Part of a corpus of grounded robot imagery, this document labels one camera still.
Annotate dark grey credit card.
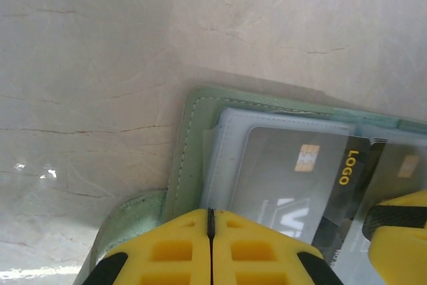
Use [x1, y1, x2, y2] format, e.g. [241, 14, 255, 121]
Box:
[342, 141, 427, 285]

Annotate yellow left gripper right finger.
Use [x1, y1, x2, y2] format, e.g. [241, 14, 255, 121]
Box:
[211, 210, 344, 285]

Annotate black credit card yellow logo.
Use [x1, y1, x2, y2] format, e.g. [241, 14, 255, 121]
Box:
[226, 126, 384, 269]

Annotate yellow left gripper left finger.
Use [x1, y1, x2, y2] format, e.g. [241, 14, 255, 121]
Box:
[81, 208, 212, 285]

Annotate mint green leather card holder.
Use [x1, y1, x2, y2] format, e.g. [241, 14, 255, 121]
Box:
[76, 84, 427, 285]

